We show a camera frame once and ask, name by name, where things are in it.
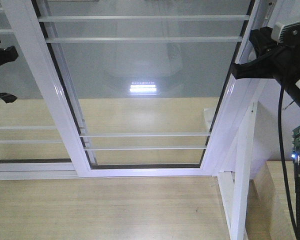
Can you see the white door jamb post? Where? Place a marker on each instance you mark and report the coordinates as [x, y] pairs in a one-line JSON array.
[[234, 186]]

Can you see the white framed sliding glass door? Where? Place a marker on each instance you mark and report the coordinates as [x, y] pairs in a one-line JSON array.
[[133, 86]]

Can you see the silver door lock plate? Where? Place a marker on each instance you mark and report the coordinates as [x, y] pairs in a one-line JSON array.
[[269, 9]]

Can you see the white fixed glass door panel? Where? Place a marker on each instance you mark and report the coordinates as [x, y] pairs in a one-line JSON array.
[[30, 144]]

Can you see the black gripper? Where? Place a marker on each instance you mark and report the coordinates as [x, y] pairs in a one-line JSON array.
[[273, 61]]

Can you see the green circuit board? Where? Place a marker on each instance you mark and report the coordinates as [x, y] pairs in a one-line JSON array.
[[296, 144]]

